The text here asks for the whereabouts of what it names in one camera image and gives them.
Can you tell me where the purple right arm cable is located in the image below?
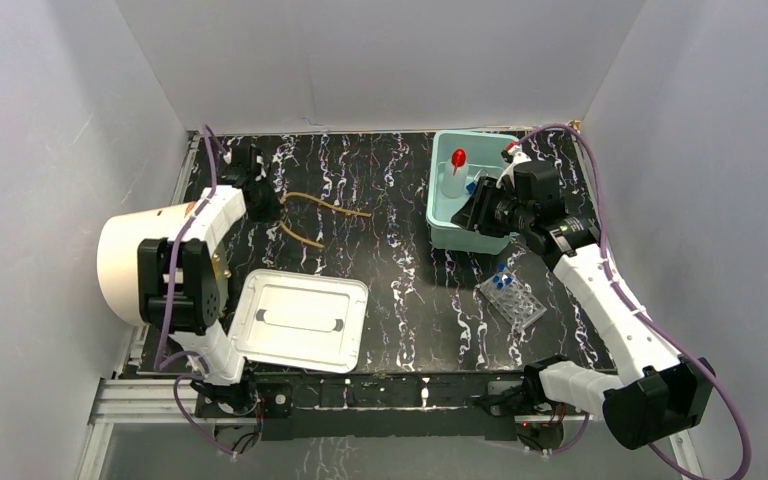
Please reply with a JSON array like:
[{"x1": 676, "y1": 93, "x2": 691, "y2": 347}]
[{"x1": 516, "y1": 123, "x2": 754, "y2": 480}]

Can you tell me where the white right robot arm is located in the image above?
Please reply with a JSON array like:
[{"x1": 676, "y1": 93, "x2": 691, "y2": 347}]
[{"x1": 452, "y1": 162, "x2": 714, "y2": 450}]

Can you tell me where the light teal plastic bin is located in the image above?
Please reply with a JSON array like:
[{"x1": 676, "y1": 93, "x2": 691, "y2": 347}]
[{"x1": 426, "y1": 130, "x2": 517, "y2": 255}]

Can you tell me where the cream cylindrical centrifuge drum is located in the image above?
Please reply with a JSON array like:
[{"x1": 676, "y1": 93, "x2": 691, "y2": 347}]
[{"x1": 97, "y1": 202, "x2": 195, "y2": 327}]

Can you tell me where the white red-capped wash bottle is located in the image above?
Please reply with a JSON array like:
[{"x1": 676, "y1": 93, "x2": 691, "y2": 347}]
[{"x1": 440, "y1": 148, "x2": 468, "y2": 198}]

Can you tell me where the tan rubber tubing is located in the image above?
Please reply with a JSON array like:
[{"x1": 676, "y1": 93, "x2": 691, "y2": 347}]
[{"x1": 279, "y1": 192, "x2": 372, "y2": 249}]

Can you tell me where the white plastic bin lid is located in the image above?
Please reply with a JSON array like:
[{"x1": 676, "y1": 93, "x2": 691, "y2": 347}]
[{"x1": 229, "y1": 269, "x2": 369, "y2": 374}]

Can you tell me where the clear test tube rack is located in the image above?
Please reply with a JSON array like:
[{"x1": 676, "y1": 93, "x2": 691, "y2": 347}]
[{"x1": 478, "y1": 264, "x2": 547, "y2": 333}]

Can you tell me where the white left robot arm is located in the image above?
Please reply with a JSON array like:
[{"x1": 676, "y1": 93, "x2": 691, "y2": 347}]
[{"x1": 136, "y1": 141, "x2": 281, "y2": 416}]

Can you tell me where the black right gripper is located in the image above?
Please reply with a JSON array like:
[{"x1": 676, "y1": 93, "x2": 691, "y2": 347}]
[{"x1": 449, "y1": 176, "x2": 532, "y2": 239}]

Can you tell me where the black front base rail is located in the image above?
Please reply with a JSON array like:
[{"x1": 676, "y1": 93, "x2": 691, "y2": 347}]
[{"x1": 251, "y1": 370, "x2": 587, "y2": 444}]

